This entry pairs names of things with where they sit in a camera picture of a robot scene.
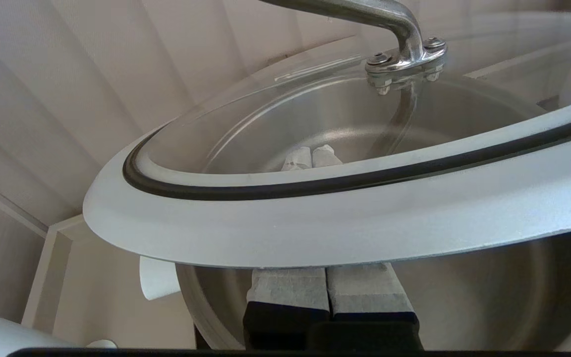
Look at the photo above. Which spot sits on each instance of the glass pot lid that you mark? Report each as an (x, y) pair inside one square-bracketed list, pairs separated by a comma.
[(315, 228)]

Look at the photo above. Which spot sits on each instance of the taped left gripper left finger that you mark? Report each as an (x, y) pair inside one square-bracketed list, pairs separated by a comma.
[(285, 297)]

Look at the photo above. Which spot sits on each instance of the white pot steel interior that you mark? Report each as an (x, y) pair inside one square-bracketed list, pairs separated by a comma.
[(488, 297)]

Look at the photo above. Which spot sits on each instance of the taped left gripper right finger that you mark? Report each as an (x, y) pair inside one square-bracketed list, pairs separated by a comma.
[(365, 292)]

